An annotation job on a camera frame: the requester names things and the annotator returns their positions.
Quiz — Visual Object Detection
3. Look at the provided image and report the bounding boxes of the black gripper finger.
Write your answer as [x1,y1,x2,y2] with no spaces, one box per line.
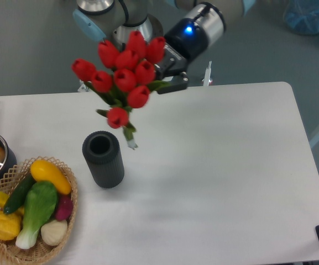
[156,72,189,94]

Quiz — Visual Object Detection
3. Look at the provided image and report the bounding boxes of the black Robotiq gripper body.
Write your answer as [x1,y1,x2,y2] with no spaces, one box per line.
[155,18,208,80]

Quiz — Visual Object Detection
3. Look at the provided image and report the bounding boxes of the red tulip bouquet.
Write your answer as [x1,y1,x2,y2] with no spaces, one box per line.
[71,31,168,150]

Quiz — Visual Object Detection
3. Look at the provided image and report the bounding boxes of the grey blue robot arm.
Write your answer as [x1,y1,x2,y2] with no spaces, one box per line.
[72,1,255,94]

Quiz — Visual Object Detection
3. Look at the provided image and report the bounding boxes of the dark grey ribbed vase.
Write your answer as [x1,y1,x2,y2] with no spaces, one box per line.
[82,131,124,189]

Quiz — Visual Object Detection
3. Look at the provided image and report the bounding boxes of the blue plastic bag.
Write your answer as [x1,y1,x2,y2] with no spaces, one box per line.
[283,1,319,35]

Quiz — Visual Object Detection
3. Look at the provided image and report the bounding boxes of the yellow squash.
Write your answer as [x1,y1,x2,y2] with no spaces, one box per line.
[30,160,71,195]

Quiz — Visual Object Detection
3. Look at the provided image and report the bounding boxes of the purple red radish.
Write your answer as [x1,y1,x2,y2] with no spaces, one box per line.
[55,195,74,221]

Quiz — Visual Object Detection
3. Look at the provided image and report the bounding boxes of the green bok choy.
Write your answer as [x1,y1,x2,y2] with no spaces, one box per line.
[15,181,58,250]

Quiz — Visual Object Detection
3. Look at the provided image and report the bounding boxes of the white garlic bulb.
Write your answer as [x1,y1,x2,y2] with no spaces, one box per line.
[41,220,68,246]

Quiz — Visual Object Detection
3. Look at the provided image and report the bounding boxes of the green cucumber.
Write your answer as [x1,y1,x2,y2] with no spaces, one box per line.
[3,173,36,215]

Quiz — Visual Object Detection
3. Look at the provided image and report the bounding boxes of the yellow bell pepper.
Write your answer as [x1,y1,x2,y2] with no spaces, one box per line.
[0,211,22,241]

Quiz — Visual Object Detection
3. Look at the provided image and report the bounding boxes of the woven wicker basket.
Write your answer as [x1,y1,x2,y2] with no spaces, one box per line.
[0,156,78,264]

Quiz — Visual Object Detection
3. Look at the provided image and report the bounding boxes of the white levelling foot post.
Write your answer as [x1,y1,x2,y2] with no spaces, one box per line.
[202,61,213,86]

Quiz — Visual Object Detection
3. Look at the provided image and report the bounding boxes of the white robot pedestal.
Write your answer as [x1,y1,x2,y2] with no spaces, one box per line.
[77,14,179,93]

